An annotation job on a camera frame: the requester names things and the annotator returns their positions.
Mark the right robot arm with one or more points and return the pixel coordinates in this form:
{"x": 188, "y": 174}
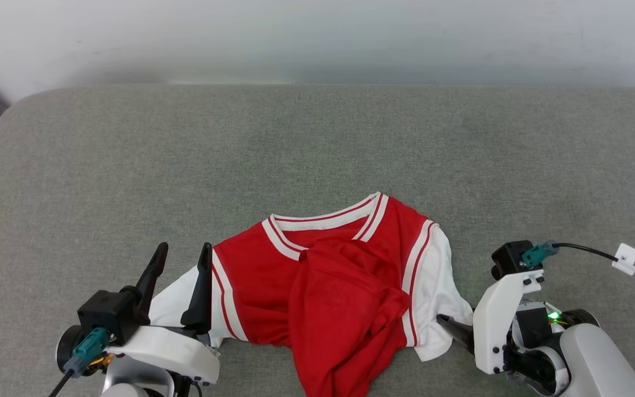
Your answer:
{"x": 598, "y": 364}

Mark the red white sports jersey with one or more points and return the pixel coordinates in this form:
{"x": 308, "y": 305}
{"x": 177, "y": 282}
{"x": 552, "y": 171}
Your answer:
{"x": 339, "y": 298}

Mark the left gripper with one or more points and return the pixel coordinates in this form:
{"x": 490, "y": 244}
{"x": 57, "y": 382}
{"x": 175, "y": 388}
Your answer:
{"x": 66, "y": 350}

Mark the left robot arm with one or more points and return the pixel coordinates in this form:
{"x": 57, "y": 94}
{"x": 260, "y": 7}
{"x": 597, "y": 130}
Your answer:
{"x": 130, "y": 380}

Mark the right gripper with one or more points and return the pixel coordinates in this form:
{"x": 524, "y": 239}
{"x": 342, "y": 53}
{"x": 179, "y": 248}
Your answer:
{"x": 532, "y": 331}

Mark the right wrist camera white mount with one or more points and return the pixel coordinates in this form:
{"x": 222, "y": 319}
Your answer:
{"x": 494, "y": 325}

